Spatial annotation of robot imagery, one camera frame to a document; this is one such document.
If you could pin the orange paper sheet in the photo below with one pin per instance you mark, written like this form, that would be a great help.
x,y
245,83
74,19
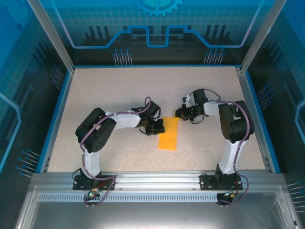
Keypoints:
x,y
170,136

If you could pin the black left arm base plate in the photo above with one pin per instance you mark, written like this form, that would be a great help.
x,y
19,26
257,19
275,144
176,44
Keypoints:
x,y
81,186

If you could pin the aluminium frame post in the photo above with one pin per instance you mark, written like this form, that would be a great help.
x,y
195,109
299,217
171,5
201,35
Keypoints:
x,y
51,35
262,35

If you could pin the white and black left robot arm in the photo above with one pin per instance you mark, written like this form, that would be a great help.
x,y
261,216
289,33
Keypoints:
x,y
95,133

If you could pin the grey metal tray panel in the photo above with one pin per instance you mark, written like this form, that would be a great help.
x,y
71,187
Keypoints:
x,y
152,214

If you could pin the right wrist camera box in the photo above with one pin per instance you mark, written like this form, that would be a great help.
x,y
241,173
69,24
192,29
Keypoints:
x,y
189,101

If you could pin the blue table edge trim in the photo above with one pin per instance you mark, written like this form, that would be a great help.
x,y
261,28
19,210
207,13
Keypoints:
x,y
261,119
53,119

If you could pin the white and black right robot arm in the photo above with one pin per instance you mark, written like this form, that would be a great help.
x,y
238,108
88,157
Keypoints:
x,y
236,124

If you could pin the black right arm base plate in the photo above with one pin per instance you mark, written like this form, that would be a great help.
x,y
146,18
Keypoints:
x,y
203,187

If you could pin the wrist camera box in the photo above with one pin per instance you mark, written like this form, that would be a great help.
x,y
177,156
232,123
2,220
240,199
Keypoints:
x,y
189,101
155,116

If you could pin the aluminium mounting rail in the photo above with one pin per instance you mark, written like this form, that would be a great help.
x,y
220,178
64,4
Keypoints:
x,y
157,181

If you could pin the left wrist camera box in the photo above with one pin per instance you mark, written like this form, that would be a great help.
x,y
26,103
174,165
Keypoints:
x,y
155,116

